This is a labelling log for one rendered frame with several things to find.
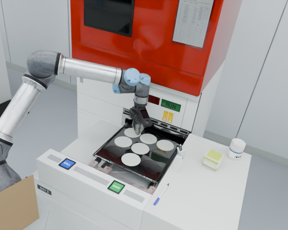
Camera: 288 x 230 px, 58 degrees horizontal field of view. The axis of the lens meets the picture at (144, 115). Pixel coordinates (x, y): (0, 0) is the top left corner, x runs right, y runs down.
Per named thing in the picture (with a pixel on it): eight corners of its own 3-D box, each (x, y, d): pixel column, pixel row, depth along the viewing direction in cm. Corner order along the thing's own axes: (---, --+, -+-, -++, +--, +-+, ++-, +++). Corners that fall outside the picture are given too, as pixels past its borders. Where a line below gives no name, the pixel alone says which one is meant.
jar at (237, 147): (227, 150, 141) (232, 136, 136) (241, 155, 138) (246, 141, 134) (225, 157, 135) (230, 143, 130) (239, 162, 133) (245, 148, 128)
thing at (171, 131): (122, 124, 171) (123, 112, 166) (185, 148, 157) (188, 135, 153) (120, 125, 170) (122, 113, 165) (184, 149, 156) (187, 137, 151)
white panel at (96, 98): (79, 109, 186) (78, 55, 165) (187, 150, 160) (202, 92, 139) (76, 111, 184) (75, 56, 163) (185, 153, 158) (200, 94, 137)
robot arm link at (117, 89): (115, 74, 123) (137, 74, 127) (111, 81, 134) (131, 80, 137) (116, 90, 122) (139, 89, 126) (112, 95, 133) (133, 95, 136)
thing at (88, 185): (52, 169, 134) (50, 148, 126) (148, 216, 116) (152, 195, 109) (38, 180, 126) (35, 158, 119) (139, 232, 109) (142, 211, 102)
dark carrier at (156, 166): (127, 124, 163) (128, 123, 163) (178, 143, 152) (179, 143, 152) (96, 154, 136) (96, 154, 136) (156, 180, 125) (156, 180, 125)
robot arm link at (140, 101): (151, 96, 137) (137, 99, 133) (150, 104, 139) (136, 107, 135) (144, 90, 142) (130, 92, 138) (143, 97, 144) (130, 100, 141)
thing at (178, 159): (175, 163, 127) (180, 141, 120) (183, 165, 126) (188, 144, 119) (171, 170, 122) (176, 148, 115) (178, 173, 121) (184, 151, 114)
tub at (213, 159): (207, 158, 133) (210, 148, 129) (221, 164, 130) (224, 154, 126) (201, 165, 127) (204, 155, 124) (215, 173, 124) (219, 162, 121)
